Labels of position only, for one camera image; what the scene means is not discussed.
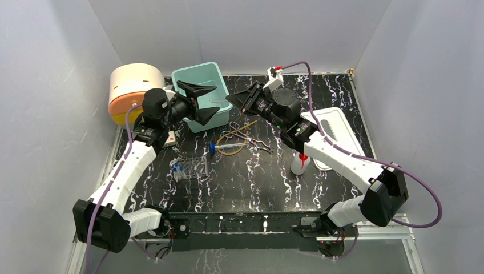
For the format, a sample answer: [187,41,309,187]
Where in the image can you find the teal plastic bin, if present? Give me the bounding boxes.
[171,62,232,133]

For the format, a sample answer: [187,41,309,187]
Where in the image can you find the small white red box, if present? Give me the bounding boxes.
[163,131,177,148]

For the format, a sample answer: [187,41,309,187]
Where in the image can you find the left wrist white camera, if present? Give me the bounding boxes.
[163,88,175,101]

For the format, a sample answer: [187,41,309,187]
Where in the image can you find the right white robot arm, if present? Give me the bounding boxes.
[226,82,408,236]

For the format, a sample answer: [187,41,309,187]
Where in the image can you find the white squeeze bottle red cap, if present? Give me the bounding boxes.
[291,152,311,175]

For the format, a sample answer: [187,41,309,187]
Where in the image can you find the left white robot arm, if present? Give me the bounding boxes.
[72,80,220,253]

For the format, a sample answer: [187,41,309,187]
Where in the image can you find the white plastic bin lid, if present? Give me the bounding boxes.
[310,107,366,171]

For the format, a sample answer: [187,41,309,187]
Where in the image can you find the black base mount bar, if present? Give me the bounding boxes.
[151,211,358,252]

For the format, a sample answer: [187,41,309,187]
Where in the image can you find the tan rubber band loop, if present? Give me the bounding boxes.
[214,119,259,156]

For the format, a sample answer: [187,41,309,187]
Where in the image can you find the wrist white camera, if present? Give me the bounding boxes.
[263,66,284,91]
[163,88,175,101]

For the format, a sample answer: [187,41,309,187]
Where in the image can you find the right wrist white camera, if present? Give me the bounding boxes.
[263,66,284,91]

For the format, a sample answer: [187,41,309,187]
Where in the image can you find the metal tongs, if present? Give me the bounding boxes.
[229,121,273,154]

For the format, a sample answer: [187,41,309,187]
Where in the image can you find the aluminium frame rail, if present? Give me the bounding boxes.
[75,208,411,252]

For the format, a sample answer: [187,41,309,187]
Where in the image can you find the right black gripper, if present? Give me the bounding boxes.
[225,82,285,132]

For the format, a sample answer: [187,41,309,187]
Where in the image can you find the blue capped tube in rack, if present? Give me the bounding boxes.
[172,162,179,182]

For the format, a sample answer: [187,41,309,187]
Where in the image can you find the white orange yellow cylinder device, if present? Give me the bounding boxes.
[108,63,166,127]

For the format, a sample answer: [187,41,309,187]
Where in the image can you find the clear test tube rack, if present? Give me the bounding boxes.
[171,156,208,180]

